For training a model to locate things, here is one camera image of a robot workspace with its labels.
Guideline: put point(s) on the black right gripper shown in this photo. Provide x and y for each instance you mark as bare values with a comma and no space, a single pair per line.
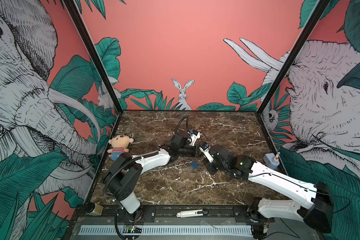
211,171

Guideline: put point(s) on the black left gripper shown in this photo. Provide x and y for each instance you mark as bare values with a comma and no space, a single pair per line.
197,151

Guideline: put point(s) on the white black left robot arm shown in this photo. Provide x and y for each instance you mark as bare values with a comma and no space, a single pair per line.
121,178

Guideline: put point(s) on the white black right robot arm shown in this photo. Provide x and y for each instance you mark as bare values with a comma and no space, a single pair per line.
309,203

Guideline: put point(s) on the blue padlock right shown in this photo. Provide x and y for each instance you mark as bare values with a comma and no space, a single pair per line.
194,165

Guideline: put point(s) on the white utility knife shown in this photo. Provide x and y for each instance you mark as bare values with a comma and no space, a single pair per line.
192,213

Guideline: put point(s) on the plush doll striped shirt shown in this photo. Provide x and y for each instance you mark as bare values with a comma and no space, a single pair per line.
119,145

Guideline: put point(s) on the small green circuit board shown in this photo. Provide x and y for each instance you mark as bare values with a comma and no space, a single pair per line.
132,230

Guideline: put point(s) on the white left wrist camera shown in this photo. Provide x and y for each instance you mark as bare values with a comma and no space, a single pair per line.
194,136

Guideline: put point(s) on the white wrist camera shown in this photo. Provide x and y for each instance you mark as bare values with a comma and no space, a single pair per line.
194,136
205,150

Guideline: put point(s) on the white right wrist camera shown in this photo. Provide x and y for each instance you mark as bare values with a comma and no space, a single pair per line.
205,150

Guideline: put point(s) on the black front mounting rail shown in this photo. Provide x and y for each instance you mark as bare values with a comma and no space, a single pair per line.
241,213

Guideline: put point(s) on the white slotted cable duct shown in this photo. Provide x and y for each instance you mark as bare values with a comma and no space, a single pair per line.
158,230

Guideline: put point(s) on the black left frame post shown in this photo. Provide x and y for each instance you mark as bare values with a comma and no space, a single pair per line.
87,40

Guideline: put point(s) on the black frame post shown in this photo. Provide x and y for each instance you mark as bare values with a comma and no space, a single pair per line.
87,40
313,19

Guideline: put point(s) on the black right frame post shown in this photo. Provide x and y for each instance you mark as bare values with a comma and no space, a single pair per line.
313,19

